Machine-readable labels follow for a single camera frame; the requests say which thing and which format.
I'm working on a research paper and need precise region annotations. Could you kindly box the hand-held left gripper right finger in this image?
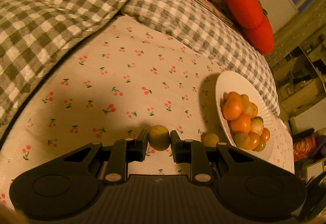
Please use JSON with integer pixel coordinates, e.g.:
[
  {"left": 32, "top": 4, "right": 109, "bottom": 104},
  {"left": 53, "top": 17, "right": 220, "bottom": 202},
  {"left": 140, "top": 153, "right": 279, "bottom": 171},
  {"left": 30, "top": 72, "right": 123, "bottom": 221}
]
[{"left": 170, "top": 130, "right": 258, "bottom": 186}]

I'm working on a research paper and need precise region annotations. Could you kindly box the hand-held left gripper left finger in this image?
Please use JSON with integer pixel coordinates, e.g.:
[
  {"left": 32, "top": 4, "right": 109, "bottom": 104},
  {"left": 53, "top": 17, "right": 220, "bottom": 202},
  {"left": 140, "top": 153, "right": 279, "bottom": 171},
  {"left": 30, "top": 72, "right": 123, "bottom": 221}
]
[{"left": 62, "top": 129, "right": 149, "bottom": 186}]

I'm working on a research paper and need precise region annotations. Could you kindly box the white ribbed plate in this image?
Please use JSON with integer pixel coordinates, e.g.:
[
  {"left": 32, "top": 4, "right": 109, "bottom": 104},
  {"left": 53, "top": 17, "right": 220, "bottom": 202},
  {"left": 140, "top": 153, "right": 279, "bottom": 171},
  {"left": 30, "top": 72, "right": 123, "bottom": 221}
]
[{"left": 215, "top": 71, "right": 275, "bottom": 161}]

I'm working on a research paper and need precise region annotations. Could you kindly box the mandarin orange with stem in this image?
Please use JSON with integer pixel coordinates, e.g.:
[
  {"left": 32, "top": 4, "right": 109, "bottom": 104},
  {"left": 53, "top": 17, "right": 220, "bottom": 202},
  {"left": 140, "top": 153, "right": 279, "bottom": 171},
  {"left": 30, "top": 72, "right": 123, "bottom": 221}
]
[{"left": 230, "top": 113, "right": 252, "bottom": 134}]

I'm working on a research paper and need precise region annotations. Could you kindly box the orange patterned bag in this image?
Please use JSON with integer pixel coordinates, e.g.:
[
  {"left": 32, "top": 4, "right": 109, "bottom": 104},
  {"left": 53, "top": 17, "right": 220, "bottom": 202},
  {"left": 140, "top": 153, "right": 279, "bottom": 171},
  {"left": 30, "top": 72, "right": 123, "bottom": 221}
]
[{"left": 293, "top": 135, "right": 317, "bottom": 162}]

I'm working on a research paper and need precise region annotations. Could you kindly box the cherry print cloth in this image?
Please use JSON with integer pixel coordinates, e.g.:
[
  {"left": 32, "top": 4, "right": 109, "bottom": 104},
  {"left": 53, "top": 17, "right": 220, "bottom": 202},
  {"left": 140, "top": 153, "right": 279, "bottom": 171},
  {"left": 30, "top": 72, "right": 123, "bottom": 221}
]
[{"left": 0, "top": 15, "right": 296, "bottom": 209}]

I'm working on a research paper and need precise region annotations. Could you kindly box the wooden shelf unit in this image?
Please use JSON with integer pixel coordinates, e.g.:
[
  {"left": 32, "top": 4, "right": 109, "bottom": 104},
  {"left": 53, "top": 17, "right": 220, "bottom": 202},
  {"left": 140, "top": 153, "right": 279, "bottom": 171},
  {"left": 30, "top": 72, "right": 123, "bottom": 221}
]
[{"left": 275, "top": 43, "right": 326, "bottom": 125}]

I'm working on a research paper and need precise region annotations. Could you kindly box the grey checkered pillow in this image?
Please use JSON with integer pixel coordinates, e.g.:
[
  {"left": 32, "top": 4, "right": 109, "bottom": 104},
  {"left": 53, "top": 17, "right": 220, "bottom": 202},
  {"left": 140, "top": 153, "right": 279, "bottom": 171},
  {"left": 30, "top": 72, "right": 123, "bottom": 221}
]
[{"left": 121, "top": 0, "right": 281, "bottom": 117}]

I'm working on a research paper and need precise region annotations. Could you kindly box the stack of magazines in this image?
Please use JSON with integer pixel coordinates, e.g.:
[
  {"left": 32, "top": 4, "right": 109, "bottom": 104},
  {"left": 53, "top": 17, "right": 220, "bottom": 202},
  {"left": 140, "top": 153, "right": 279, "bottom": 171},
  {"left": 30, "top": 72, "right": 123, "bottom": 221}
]
[{"left": 169, "top": 0, "right": 235, "bottom": 27}]

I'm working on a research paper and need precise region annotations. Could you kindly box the orange persimmon cushion green leaf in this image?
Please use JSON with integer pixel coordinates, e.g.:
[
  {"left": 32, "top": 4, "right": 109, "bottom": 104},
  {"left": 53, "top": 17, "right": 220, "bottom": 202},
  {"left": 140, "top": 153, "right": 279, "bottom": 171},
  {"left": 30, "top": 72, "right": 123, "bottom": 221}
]
[{"left": 213, "top": 0, "right": 275, "bottom": 55}]

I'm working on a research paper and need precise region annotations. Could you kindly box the grey checkered blanket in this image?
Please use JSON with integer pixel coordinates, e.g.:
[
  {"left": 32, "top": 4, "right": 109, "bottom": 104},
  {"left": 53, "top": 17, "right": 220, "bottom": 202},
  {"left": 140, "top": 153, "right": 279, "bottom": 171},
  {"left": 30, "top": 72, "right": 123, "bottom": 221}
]
[{"left": 0, "top": 0, "right": 158, "bottom": 138}]

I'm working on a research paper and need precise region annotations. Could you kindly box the beige patterned curtain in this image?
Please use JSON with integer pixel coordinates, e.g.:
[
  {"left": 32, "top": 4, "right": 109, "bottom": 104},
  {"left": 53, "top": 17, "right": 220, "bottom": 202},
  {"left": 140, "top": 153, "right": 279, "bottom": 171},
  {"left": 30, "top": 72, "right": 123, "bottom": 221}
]
[{"left": 265, "top": 2, "right": 326, "bottom": 69}]

